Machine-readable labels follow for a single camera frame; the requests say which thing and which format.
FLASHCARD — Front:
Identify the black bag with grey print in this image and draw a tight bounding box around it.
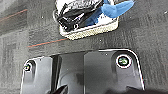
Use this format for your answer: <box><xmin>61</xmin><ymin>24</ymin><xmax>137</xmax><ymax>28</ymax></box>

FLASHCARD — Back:
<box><xmin>56</xmin><ymin>0</ymin><xmax>104</xmax><ymax>32</ymax></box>

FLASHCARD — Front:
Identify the dark blue plush toy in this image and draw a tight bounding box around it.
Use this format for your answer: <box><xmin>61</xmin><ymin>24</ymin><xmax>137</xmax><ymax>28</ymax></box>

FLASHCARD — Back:
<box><xmin>81</xmin><ymin>0</ymin><xmax>136</xmax><ymax>28</ymax></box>

